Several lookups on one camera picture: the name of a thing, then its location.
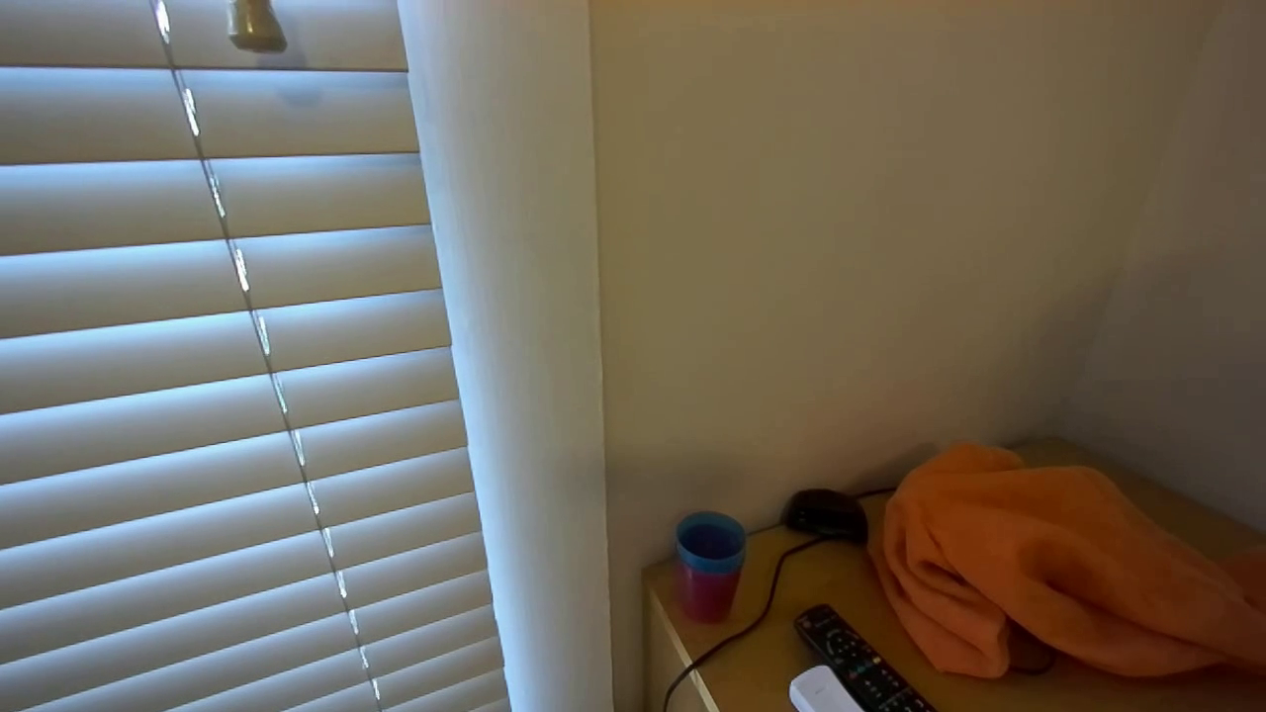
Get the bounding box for orange fleece towel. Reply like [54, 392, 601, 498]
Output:
[869, 441, 1266, 681]

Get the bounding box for white window blinds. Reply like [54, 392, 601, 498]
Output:
[0, 0, 505, 712]

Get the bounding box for white remote control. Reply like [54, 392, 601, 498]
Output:
[787, 664, 861, 712]

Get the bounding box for light wooden cabinet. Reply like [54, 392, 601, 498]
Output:
[637, 440, 1266, 712]

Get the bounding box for stacked blue and pink cups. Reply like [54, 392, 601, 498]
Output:
[677, 508, 747, 619]

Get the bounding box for black power adapter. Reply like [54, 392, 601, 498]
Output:
[782, 490, 866, 541]

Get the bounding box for black TV remote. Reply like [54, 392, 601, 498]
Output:
[795, 605, 935, 712]

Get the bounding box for brass blind cord knob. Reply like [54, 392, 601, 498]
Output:
[228, 0, 283, 51]

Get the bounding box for black adapter cable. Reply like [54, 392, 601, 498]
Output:
[655, 483, 902, 712]

